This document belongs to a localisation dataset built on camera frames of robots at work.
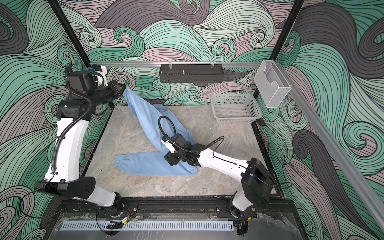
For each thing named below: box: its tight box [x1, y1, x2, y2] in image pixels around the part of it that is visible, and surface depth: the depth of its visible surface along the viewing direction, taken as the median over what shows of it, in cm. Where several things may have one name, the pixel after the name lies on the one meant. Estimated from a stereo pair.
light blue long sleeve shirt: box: [114, 85, 198, 176], surface depth 87 cm
